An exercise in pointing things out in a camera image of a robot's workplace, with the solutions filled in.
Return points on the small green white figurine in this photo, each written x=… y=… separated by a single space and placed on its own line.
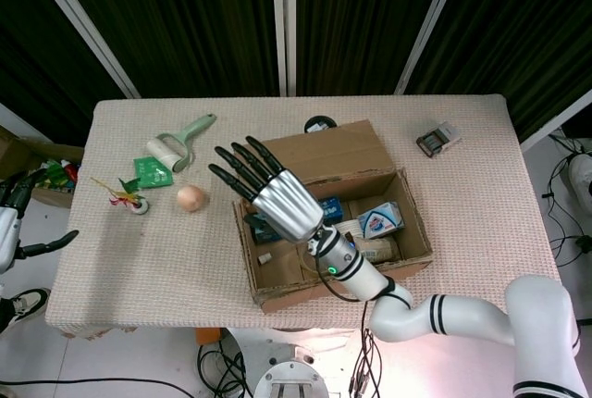
x=134 y=201

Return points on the brown cardboard box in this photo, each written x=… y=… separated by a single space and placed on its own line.
x=333 y=152

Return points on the black round tin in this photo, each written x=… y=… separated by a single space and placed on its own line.
x=319 y=122

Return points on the cardboard box of clutter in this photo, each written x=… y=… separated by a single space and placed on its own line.
x=28 y=150

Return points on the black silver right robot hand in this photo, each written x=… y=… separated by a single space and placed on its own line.
x=287 y=203

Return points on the orange block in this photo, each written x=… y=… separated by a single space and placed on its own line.
x=208 y=337

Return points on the beige waffle tablecloth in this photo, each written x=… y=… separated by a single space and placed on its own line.
x=462 y=213

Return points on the white paper cup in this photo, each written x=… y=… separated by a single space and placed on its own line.
x=352 y=229

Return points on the green lint roller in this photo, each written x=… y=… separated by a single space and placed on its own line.
x=182 y=136

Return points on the dark green curtain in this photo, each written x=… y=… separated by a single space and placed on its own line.
x=37 y=46
x=361 y=23
x=185 y=23
x=532 y=23

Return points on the peach wooden ball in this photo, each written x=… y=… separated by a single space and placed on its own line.
x=191 y=198

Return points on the white rounded object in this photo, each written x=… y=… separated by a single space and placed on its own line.
x=582 y=178

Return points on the green foil packet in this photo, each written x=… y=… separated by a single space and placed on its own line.
x=150 y=171

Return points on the black teal packet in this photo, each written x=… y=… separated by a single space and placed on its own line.
x=266 y=233

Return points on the black white sneaker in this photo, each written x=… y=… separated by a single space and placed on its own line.
x=28 y=303

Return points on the blue carton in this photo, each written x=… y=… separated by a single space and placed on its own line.
x=333 y=209

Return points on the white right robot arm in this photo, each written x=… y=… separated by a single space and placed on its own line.
x=532 y=305

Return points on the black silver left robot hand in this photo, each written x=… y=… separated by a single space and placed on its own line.
x=9 y=231

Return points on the white blue tissue pack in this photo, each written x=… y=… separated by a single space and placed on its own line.
x=379 y=221

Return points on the white partition pole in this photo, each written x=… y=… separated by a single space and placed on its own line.
x=555 y=125
x=283 y=23
x=18 y=120
x=432 y=23
x=88 y=28

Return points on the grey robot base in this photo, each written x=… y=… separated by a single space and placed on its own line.
x=291 y=375

